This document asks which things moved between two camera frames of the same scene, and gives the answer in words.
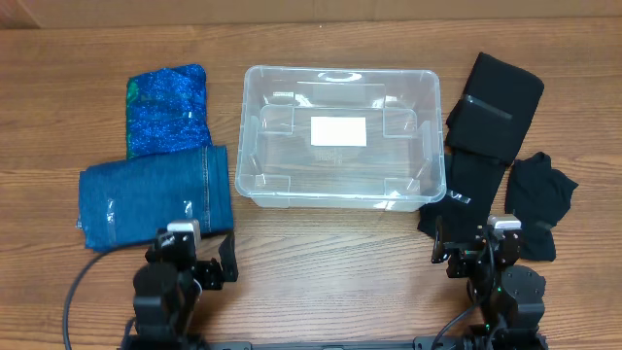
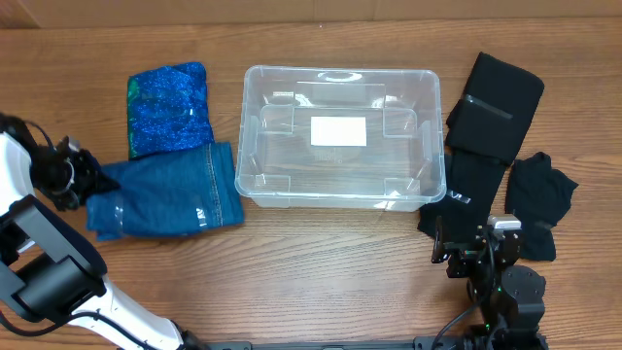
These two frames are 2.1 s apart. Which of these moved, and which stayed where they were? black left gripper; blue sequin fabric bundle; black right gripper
Moved: black left gripper
Stayed: blue sequin fabric bundle; black right gripper
